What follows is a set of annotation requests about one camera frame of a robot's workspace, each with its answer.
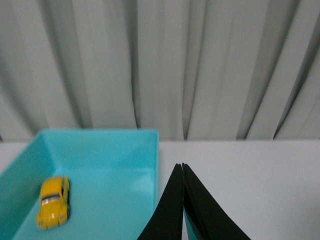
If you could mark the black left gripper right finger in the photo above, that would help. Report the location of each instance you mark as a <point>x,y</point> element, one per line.
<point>204,217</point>

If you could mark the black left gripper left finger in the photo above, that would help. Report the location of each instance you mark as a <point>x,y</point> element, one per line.
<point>166,222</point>

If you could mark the yellow beetle toy car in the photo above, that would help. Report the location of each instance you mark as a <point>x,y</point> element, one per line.
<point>53,203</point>

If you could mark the turquoise plastic tray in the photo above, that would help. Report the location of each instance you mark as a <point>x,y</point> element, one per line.
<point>116,178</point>

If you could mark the white pleated curtain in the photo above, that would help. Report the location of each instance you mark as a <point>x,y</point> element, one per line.
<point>192,69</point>

